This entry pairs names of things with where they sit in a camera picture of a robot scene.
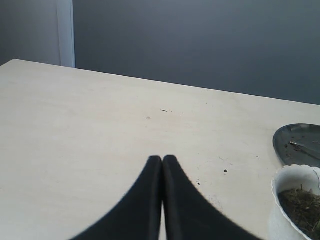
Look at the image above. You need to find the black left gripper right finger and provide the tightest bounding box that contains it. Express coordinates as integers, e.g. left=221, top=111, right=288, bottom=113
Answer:
left=162, top=155, right=253, bottom=240

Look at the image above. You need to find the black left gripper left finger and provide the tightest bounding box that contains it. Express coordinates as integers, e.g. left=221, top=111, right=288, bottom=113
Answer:
left=74, top=155, right=163, bottom=240

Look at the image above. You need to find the white scalloped plastic pot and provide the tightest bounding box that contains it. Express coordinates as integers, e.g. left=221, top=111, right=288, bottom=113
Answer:
left=268, top=164, right=320, bottom=240

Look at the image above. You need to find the dark soil in pot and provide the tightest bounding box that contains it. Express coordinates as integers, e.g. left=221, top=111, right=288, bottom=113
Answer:
left=277, top=187, right=320, bottom=240

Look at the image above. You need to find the round stainless steel plate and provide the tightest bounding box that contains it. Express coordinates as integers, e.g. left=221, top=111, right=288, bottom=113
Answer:
left=272, top=123, right=320, bottom=168

